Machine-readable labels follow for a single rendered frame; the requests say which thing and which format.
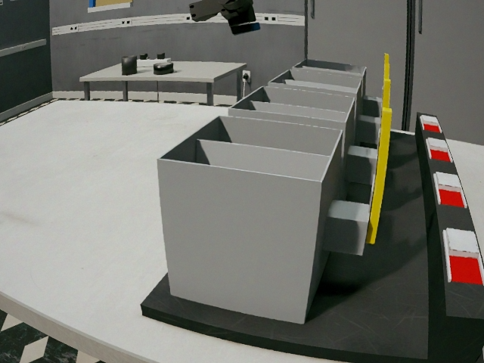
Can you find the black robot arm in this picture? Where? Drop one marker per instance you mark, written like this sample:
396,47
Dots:
205,9

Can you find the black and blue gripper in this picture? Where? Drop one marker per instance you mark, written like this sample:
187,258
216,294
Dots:
247,14

